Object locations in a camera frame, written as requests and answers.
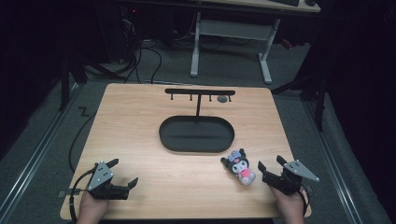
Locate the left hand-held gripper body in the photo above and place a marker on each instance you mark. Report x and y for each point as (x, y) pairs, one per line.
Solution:
(100, 176)

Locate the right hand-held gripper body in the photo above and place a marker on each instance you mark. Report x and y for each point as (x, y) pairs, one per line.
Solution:
(295, 170)

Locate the black and pink plush toy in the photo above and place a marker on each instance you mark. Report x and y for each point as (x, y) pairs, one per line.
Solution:
(241, 168)

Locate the black hook rack with tray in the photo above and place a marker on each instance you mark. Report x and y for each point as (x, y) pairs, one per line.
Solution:
(196, 137)

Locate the person's left hand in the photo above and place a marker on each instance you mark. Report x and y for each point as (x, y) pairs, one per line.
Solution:
(91, 210)

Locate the person's right hand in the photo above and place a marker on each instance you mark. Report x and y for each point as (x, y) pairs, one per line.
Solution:
(289, 207)

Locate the black zigzag tape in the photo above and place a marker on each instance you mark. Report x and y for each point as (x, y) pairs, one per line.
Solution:
(83, 111)

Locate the black metal stand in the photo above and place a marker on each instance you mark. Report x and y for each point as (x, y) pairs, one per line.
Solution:
(64, 81)
(320, 102)

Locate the grey round disc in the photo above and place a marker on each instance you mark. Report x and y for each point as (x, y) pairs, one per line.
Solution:
(222, 99)

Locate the small red object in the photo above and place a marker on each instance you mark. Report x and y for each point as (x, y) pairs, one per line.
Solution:
(286, 44)

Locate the white-framed desk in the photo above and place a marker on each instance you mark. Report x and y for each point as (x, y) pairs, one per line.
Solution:
(233, 29)

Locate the black keyboard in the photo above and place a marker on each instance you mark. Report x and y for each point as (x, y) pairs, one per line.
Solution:
(285, 2)

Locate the black computer mouse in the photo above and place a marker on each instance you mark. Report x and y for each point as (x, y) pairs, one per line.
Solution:
(310, 2)

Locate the metal floor rail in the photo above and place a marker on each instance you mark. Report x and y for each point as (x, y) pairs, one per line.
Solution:
(34, 161)
(334, 168)

